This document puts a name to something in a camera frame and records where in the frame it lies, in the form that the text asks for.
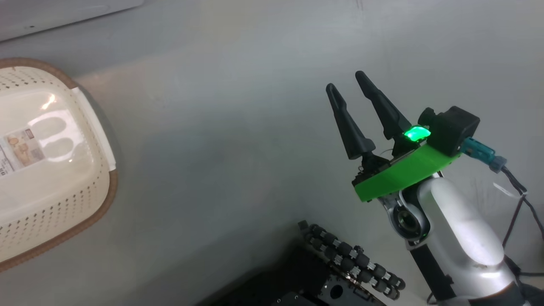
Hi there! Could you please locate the white Hisense washing machine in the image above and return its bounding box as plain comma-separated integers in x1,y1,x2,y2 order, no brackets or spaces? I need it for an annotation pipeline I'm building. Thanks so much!
0,0,145,42

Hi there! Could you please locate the paper product label in basket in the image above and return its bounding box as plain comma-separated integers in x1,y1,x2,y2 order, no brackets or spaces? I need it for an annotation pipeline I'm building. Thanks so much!
0,129,46,177

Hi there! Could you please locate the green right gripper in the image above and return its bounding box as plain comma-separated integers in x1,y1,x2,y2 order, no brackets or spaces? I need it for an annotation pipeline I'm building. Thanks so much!
326,71,462,202

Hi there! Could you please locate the cream basket with brown rim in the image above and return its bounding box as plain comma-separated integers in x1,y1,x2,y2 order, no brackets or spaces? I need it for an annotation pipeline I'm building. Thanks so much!
0,57,119,272

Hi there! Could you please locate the black omni wheel with rollers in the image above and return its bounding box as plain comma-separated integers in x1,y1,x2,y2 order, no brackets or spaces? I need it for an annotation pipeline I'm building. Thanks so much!
297,220,406,300

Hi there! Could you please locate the black right cable teal plug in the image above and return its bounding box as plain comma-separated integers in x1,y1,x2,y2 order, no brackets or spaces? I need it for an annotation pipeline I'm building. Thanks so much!
460,137,544,277

